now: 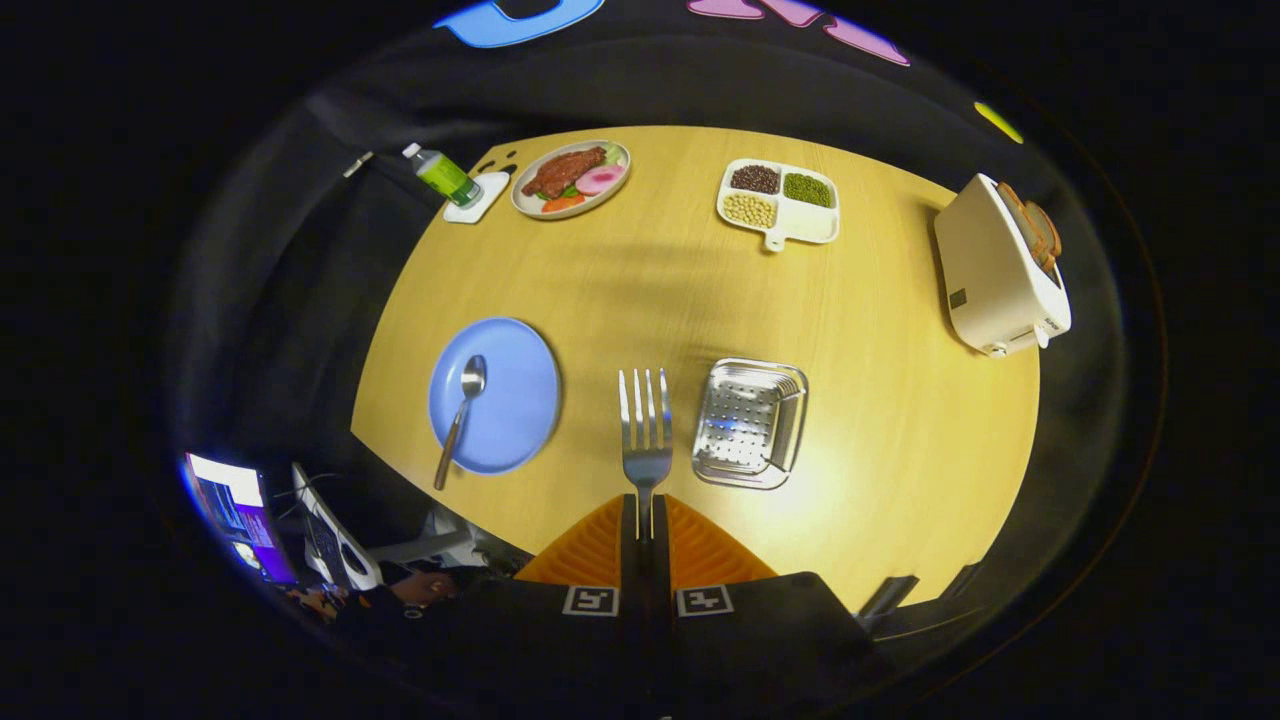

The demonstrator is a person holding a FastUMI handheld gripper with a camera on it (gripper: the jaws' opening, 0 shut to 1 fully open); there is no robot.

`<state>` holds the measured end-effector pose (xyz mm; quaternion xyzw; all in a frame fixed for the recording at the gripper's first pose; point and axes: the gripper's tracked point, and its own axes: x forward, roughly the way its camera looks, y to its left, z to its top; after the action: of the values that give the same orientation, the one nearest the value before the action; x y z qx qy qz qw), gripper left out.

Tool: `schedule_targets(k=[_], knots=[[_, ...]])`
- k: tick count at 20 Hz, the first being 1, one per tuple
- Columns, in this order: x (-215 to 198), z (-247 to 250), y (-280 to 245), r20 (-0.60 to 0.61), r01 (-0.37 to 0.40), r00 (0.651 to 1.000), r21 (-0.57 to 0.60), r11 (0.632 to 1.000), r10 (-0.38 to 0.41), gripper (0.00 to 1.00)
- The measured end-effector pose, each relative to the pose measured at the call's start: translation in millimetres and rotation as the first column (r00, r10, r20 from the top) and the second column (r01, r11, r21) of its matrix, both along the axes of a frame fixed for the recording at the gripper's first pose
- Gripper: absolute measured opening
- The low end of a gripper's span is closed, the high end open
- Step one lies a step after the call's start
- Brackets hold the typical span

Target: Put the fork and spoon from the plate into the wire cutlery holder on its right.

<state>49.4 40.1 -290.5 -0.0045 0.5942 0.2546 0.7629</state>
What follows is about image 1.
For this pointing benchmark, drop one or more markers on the perforated metal tray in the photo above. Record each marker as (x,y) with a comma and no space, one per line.
(750,425)

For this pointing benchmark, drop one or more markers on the lit computer monitor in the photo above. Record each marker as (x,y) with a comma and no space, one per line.
(240,515)

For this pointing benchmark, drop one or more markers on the pile of yellow soybeans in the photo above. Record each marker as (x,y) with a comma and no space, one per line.
(750,210)

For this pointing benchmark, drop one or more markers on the brown meat piece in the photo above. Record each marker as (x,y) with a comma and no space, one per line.
(560,172)

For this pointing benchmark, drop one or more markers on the white laptop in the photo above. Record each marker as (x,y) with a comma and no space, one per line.
(335,540)

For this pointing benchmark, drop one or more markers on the pink round food slice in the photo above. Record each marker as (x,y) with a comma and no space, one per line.
(600,180)

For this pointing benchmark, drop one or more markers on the white toaster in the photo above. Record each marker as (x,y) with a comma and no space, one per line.
(985,280)

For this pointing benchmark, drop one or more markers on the orange carrot slice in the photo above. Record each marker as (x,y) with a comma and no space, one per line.
(562,204)

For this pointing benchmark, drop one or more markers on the blue round plate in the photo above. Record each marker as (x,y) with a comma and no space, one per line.
(515,400)

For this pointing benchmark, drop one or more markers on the silver metal clip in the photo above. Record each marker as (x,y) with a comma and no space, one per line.
(357,164)

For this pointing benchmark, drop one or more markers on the white divided dish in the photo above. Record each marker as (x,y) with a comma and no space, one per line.
(810,225)

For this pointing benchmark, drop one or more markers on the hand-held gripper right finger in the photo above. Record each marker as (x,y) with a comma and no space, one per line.
(661,540)

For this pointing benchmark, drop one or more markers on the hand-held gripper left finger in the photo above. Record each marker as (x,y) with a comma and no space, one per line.
(630,540)

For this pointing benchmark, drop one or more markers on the pile of dark red beans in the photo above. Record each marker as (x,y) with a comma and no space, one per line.
(755,179)

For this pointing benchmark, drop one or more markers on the pile of green beans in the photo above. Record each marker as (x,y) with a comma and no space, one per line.
(808,189)

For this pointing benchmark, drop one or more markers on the green drink bottle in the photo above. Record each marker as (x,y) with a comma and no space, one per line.
(445,176)

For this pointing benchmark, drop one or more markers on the white round food plate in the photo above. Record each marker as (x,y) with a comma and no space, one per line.
(530,205)

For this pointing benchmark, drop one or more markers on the white square coaster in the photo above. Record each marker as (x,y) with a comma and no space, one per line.
(490,195)

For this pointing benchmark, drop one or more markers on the toasted bread slices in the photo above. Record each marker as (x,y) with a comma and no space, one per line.
(1035,225)

